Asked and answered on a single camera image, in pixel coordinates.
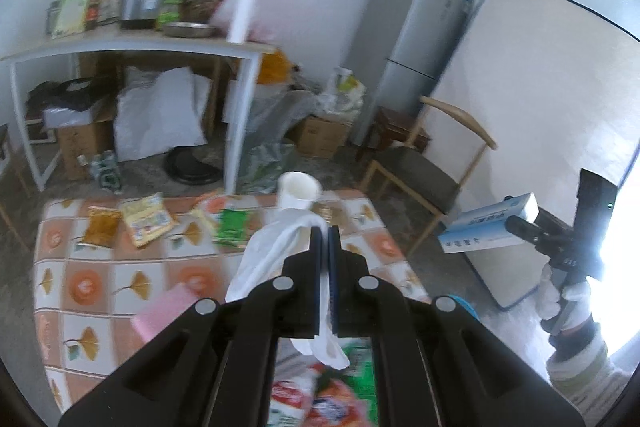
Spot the white green plastic bag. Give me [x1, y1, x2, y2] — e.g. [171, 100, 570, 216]
[325, 67, 367, 114]

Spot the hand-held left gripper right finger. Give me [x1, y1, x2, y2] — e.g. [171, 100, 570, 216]
[328, 226, 587, 427]

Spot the paper towel roll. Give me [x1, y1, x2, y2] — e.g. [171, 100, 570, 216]
[226, 0, 261, 44]

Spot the black round pan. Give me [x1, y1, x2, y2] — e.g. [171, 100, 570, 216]
[165, 148, 224, 186]

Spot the green printed package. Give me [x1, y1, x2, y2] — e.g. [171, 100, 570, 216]
[89, 151, 124, 194]

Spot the grey metal cooking pot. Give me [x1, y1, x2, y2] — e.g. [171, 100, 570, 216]
[119, 0, 187, 30]

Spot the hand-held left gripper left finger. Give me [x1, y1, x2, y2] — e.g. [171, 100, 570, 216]
[59, 226, 324, 427]

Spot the blue white carton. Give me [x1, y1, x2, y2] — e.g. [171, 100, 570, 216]
[437, 193, 539, 255]

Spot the black cloth bag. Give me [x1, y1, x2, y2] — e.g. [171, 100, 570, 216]
[27, 77, 112, 114]

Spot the green snack wrapper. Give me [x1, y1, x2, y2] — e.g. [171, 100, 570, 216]
[342, 341, 377, 408]

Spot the metal bowl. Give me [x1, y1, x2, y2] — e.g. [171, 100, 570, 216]
[162, 22, 222, 39]

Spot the cardboard box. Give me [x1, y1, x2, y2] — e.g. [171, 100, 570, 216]
[290, 116, 352, 160]
[54, 107, 119, 181]

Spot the grey refrigerator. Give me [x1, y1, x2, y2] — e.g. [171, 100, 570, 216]
[345, 0, 476, 148]

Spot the white paper cup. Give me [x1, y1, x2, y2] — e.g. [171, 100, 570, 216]
[276, 172, 322, 214]

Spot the white frame side table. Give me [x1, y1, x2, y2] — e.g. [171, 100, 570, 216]
[0, 29, 278, 195]

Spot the wooden chair black seat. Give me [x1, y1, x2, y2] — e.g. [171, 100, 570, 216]
[360, 96, 498, 258]

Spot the yellow snack packet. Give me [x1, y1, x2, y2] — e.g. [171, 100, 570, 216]
[120, 193, 180, 249]

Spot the yellow plastic bag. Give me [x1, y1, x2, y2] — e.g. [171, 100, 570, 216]
[257, 49, 294, 86]

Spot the small green packet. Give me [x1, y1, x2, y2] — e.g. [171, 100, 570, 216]
[212, 208, 252, 249]

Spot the white sack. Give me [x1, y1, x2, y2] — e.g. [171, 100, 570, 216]
[114, 66, 212, 162]

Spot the pink sponge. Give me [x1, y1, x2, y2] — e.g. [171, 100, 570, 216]
[131, 284, 201, 343]

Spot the orange yellow packet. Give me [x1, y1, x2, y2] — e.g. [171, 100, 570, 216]
[191, 194, 227, 229]

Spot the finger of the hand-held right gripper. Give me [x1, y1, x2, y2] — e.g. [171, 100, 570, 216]
[505, 214, 555, 259]
[535, 208, 577, 244]

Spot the white mattress blue trim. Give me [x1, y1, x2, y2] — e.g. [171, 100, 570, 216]
[415, 0, 640, 310]

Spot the green white packet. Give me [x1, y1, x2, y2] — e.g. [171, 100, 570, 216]
[51, 0, 94, 39]

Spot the floral checkered tablecloth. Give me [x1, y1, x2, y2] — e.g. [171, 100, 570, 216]
[32, 189, 431, 413]

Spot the brown snack packet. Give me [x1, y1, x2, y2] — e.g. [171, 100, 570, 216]
[80, 206, 124, 251]

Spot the dark wooden stool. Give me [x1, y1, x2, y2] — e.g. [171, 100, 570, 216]
[367, 106, 432, 154]

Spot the grey plastic bag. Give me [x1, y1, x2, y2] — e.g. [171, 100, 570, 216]
[247, 89, 326, 194]

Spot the person's right hand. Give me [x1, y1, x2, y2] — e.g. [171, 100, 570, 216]
[539, 264, 594, 338]

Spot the orange snack bag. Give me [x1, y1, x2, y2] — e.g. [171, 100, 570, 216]
[305, 377, 373, 427]

